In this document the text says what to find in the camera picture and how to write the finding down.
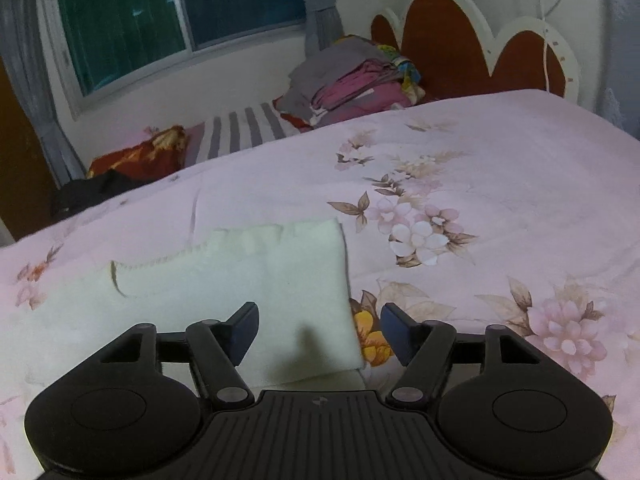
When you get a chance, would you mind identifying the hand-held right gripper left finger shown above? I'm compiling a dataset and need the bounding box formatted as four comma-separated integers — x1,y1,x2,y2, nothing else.
95,302,261,409

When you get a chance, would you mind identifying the pile of folded clothes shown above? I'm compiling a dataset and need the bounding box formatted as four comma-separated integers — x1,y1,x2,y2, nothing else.
272,34,428,128

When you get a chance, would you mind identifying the grey curtain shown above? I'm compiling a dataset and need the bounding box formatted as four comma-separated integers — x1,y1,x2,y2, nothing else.
282,0,346,61
0,0,86,186

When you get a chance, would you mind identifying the white and red scalloped headboard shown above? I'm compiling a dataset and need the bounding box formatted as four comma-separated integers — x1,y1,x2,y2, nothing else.
370,0,583,106

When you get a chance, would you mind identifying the brown wooden wardrobe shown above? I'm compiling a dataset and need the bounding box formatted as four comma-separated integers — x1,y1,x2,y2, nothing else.
0,55,56,248

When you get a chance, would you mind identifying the pale grey fabric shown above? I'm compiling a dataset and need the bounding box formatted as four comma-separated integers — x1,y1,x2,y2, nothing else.
597,0,640,138

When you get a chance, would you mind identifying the grey striped pillow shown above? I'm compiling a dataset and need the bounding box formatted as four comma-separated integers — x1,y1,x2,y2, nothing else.
185,102,301,163

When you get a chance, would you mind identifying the white cable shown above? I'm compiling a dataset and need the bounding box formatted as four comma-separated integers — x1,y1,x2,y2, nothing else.
537,0,557,95

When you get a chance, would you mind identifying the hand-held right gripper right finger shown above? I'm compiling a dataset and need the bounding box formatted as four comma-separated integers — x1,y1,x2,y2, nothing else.
380,304,544,408

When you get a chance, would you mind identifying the black cloth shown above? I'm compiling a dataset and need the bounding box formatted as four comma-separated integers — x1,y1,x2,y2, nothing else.
50,170,151,221

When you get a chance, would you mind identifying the red patterned cloth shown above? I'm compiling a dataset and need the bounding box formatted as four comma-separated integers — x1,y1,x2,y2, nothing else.
87,125,188,181

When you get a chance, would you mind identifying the pink floral blanket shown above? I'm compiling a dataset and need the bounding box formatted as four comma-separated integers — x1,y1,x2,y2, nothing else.
0,87,640,480

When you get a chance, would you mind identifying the white towel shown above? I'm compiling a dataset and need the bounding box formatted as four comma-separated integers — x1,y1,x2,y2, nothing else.
20,217,363,392

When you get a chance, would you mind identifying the white framed window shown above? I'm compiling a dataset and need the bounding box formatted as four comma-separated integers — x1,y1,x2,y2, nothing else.
45,0,308,98

